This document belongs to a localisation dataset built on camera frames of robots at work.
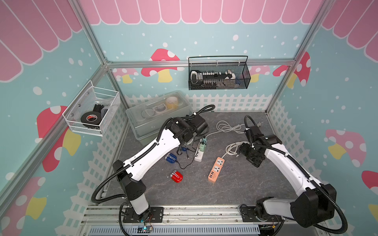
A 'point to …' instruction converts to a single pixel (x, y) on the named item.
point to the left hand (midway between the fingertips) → (181, 142)
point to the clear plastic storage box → (147, 119)
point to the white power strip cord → (222, 127)
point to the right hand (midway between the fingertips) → (242, 155)
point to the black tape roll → (91, 117)
